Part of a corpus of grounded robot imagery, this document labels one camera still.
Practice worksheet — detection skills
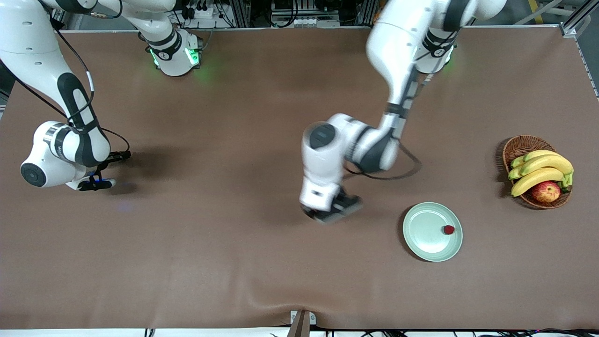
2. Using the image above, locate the red yellow apple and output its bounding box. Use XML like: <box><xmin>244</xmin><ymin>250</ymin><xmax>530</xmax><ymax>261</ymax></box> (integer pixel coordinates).
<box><xmin>532</xmin><ymin>181</ymin><xmax>561</xmax><ymax>203</ymax></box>

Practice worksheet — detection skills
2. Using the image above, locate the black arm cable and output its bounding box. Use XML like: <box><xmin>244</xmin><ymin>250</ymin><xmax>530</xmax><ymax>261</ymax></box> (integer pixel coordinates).
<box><xmin>344</xmin><ymin>66</ymin><xmax>423</xmax><ymax>181</ymax></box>
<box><xmin>0</xmin><ymin>14</ymin><xmax>132</xmax><ymax>164</ymax></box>

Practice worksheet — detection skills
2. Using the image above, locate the white power strip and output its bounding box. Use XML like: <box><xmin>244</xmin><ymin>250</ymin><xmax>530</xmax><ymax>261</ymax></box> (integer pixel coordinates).
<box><xmin>185</xmin><ymin>0</ymin><xmax>217</xmax><ymax>20</ymax></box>

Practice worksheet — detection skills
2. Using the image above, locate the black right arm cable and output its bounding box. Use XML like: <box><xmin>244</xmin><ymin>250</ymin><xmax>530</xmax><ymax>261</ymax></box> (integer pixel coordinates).
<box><xmin>0</xmin><ymin>14</ymin><xmax>132</xmax><ymax>164</ymax></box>

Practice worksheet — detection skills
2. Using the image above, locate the light green round plate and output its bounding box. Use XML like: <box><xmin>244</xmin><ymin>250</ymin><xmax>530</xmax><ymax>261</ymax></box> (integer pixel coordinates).
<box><xmin>402</xmin><ymin>202</ymin><xmax>463</xmax><ymax>262</ymax></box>

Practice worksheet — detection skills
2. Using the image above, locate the aluminium table frame corner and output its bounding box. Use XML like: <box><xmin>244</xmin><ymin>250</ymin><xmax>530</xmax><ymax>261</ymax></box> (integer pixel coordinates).
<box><xmin>559</xmin><ymin>0</ymin><xmax>599</xmax><ymax>99</ymax></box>

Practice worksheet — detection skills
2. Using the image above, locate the brown wicker basket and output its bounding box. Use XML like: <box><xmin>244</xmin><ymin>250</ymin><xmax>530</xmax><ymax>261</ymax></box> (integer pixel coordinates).
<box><xmin>502</xmin><ymin>135</ymin><xmax>572</xmax><ymax>210</ymax></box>

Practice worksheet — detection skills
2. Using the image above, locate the aluminium frame post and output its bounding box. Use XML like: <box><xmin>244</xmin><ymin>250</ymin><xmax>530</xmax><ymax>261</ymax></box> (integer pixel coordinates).
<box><xmin>358</xmin><ymin>0</ymin><xmax>377</xmax><ymax>26</ymax></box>
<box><xmin>234</xmin><ymin>0</ymin><xmax>251</xmax><ymax>28</ymax></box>

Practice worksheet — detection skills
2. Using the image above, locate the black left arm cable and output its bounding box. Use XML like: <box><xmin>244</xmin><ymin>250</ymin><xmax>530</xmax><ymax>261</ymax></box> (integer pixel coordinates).
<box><xmin>344</xmin><ymin>66</ymin><xmax>423</xmax><ymax>181</ymax></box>

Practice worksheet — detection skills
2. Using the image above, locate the brown table mat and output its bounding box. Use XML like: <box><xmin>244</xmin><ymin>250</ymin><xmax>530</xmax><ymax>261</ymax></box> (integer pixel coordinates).
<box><xmin>0</xmin><ymin>27</ymin><xmax>599</xmax><ymax>330</ymax></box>

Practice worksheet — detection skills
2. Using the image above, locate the metal bracket with post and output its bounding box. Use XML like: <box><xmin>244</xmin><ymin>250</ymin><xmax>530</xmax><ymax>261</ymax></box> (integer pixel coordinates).
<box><xmin>289</xmin><ymin>310</ymin><xmax>317</xmax><ymax>337</ymax></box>

